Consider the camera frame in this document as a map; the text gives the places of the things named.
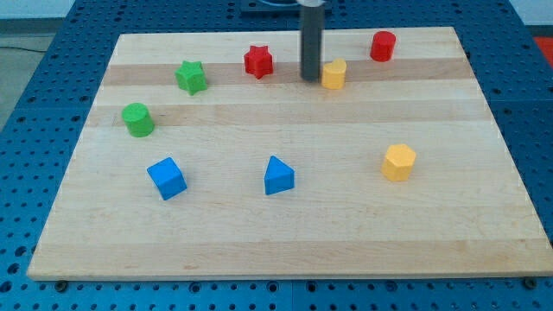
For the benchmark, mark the red star block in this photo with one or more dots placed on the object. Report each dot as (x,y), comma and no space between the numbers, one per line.
(258,61)

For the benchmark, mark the blue triangle block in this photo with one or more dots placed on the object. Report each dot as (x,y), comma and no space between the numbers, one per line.
(278,176)

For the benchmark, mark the yellow heart block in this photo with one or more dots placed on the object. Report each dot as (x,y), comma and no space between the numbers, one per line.
(334,74)

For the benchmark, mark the yellow hexagon block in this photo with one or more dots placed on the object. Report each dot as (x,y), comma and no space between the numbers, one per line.
(398,162)

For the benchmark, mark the blue cube block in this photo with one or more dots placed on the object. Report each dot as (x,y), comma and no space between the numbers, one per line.
(168,178)

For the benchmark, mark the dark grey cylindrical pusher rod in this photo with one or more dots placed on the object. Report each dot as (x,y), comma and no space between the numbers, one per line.
(311,29)

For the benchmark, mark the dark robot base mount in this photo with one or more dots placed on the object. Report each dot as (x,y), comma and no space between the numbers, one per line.
(270,8)

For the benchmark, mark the wooden board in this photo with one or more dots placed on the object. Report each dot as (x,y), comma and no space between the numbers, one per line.
(463,212)

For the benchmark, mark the red cylinder block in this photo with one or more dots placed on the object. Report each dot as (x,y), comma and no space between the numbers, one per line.
(383,44)

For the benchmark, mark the green cylinder block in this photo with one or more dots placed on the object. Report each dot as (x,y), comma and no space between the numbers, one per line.
(137,120)

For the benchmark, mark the green star block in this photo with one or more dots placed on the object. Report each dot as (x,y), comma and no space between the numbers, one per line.
(191,77)

